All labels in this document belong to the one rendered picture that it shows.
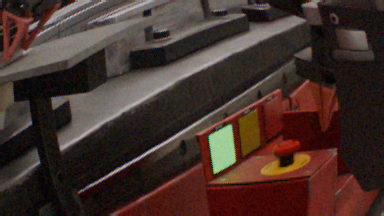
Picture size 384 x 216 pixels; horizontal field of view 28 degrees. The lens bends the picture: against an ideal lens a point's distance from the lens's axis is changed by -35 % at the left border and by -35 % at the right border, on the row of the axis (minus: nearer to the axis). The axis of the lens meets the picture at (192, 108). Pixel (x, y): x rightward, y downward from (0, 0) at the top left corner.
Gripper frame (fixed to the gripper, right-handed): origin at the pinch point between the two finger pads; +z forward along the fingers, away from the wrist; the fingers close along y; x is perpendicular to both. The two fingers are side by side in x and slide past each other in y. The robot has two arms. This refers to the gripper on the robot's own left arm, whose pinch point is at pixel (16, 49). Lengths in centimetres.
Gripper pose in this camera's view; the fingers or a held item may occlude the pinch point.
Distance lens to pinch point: 105.4
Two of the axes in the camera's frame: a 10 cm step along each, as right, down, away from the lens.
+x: 8.5, 4.4, -2.8
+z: -3.1, 8.6, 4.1
